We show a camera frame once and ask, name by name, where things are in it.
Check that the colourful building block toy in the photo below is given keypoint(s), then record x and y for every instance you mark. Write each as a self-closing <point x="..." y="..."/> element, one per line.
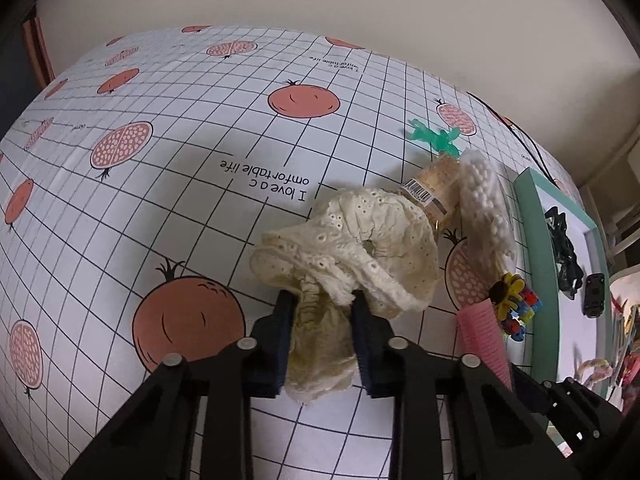
<point x="515" y="305"/>

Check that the cracker snack packet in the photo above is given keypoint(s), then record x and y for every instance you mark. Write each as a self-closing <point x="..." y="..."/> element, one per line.
<point x="436" y="190"/>

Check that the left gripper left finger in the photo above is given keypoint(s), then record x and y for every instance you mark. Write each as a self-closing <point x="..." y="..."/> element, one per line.
<point x="203" y="404"/>

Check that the teal rimmed white tray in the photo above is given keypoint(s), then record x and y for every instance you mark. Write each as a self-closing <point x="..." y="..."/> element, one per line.
<point x="563" y="336"/>

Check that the fruit pattern grid tablecloth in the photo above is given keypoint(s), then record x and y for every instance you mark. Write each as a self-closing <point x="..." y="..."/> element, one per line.
<point x="135" y="187"/>

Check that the cotton swab pack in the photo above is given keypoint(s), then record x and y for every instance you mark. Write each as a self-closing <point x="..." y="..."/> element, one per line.
<point x="485" y="219"/>

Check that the green plastic figure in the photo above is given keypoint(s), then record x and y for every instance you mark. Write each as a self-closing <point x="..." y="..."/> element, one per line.
<point x="441" y="141"/>

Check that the black toy car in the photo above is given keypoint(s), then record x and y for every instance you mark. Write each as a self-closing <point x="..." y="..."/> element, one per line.
<point x="594" y="296"/>

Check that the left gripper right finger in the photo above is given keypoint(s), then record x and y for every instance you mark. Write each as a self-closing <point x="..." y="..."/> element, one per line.
<point x="449" y="415"/>

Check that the cream lace scrunchie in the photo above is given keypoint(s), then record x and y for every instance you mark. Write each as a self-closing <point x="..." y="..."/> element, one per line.
<point x="366" y="240"/>

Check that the pink hair roller clip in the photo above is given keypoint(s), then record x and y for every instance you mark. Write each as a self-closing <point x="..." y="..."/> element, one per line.
<point x="481" y="335"/>

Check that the white bed frame shelf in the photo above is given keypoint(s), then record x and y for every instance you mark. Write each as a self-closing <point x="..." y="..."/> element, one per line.
<point x="611" y="197"/>

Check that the black toy hand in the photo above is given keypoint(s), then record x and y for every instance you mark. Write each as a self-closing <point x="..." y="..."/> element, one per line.
<point x="569" y="273"/>

